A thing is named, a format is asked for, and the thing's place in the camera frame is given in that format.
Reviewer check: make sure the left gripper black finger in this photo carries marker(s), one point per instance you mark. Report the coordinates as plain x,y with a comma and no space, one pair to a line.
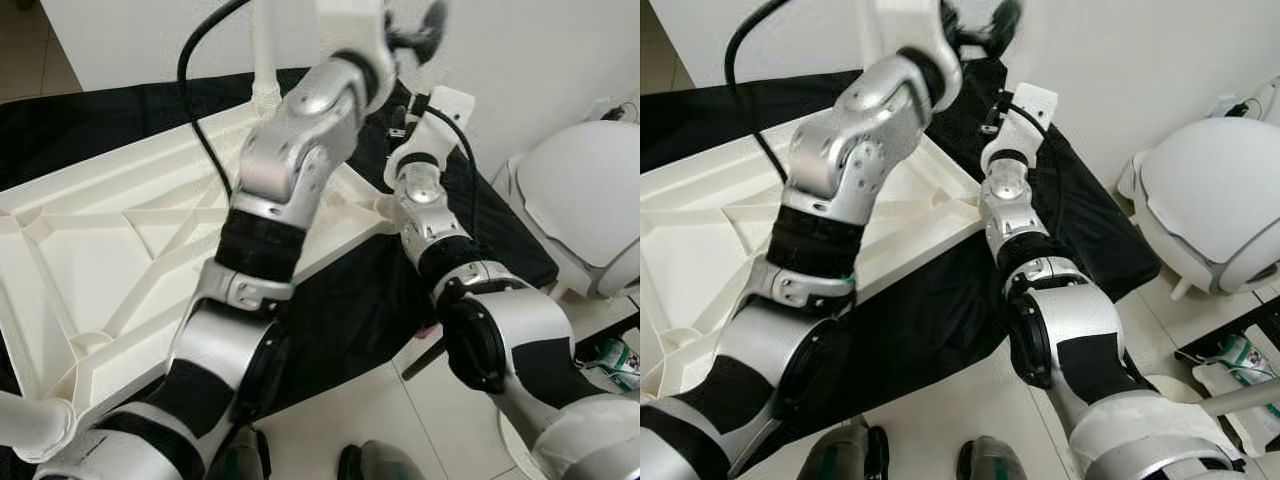
433,25
1005,22

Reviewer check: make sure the white plastic table top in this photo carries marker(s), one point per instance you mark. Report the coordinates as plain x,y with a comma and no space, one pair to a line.
720,240
110,260

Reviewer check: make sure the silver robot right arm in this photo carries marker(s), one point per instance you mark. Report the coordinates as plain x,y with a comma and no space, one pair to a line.
1080,330
510,330

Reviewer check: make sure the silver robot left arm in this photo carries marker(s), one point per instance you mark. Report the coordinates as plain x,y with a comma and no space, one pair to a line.
290,170
850,170

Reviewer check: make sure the black table cloth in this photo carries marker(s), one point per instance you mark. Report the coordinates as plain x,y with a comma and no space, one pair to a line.
1100,230
500,230

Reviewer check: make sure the white plastic chair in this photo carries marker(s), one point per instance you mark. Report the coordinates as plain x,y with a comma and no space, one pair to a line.
585,190
1205,190

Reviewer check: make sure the green white packet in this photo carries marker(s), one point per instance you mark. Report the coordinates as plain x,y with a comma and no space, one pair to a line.
620,355
1248,352

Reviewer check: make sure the grey green robot right leg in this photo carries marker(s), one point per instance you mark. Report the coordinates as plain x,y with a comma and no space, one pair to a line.
992,462
380,465

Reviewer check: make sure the grey green robot leg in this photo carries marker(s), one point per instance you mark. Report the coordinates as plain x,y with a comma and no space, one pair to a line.
245,458
848,452
380,465
992,462

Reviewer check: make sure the grey green robot left leg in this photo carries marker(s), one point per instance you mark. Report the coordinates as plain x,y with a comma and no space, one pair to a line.
848,452
245,458

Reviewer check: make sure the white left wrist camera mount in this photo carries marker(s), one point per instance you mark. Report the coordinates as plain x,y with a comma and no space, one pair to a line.
915,20
355,20

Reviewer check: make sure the black wall plug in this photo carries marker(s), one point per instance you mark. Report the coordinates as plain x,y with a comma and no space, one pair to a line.
1245,105
612,108

